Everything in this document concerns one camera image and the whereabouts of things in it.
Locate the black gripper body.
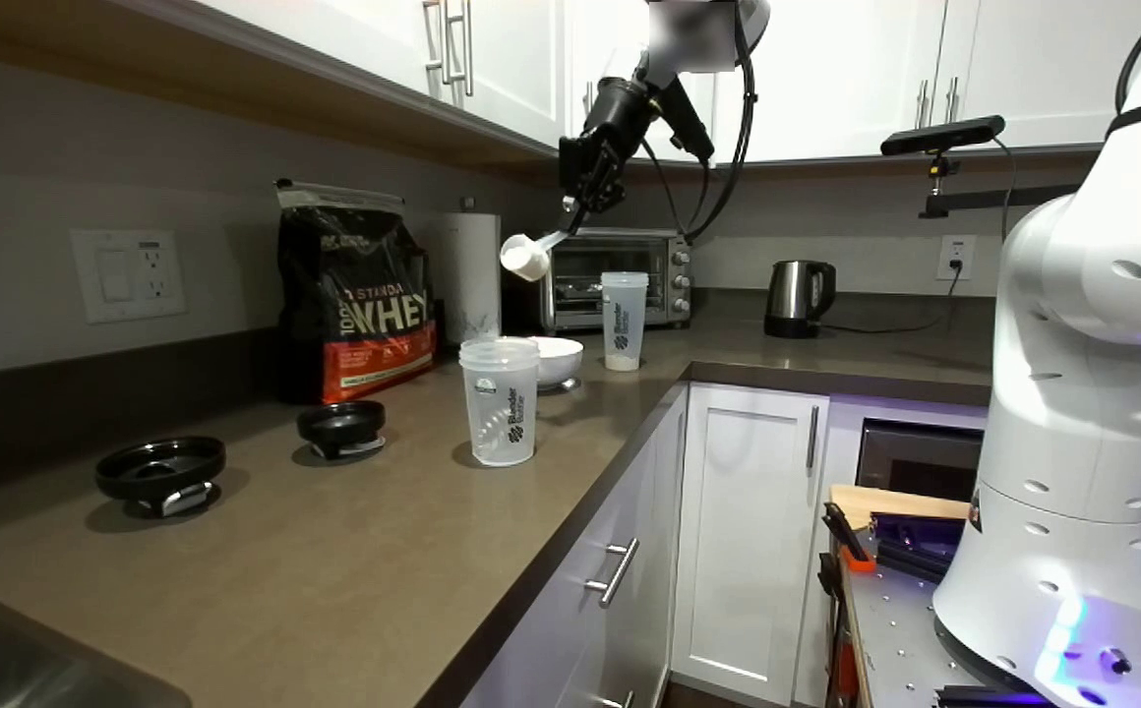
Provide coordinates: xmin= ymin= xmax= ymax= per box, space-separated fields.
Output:
xmin=561 ymin=76 xmax=714 ymax=237

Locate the white plastic scoop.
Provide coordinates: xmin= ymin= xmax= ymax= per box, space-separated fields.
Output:
xmin=502 ymin=231 xmax=565 ymax=283

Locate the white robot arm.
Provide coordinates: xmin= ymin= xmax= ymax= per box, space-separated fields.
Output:
xmin=933 ymin=45 xmax=1141 ymax=708

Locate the clear shaker cup right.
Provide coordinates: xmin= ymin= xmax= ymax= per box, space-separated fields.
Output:
xmin=601 ymin=271 xmax=651 ymax=371

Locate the clear shaker cup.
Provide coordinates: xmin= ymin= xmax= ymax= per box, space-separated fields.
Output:
xmin=601 ymin=271 xmax=651 ymax=371
xmin=461 ymin=338 xmax=538 ymax=469

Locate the clear shaker cup left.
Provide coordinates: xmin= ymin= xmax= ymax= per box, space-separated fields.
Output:
xmin=461 ymin=338 xmax=538 ymax=469

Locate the silver toaster oven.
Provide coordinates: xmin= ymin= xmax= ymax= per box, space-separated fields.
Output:
xmin=538 ymin=227 xmax=693 ymax=332

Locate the white paper towel roll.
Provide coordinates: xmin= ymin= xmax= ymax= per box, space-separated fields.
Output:
xmin=444 ymin=212 xmax=502 ymax=343

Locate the white bowl with powder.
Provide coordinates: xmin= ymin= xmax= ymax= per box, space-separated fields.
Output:
xmin=533 ymin=336 xmax=584 ymax=391

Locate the steel electric kettle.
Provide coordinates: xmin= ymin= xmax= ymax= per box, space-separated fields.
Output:
xmin=763 ymin=261 xmax=837 ymax=338

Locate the black whey protein bag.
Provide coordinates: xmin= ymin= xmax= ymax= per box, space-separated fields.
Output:
xmin=276 ymin=182 xmax=437 ymax=404

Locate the black shaker lid near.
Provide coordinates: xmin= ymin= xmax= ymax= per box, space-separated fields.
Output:
xmin=301 ymin=401 xmax=386 ymax=460

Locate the black shaker lid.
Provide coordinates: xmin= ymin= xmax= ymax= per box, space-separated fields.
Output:
xmin=301 ymin=401 xmax=386 ymax=460
xmin=95 ymin=438 xmax=228 ymax=519

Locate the black shaker lid far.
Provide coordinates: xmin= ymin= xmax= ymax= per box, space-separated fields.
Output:
xmin=95 ymin=438 xmax=228 ymax=519

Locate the steel kitchen sink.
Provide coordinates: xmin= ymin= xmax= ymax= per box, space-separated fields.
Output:
xmin=0 ymin=606 xmax=192 ymax=708

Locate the black camera on stand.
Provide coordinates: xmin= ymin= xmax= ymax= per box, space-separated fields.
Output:
xmin=881 ymin=115 xmax=1003 ymax=219

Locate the white wall outlet plate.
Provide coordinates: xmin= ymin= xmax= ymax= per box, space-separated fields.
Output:
xmin=73 ymin=227 xmax=184 ymax=324

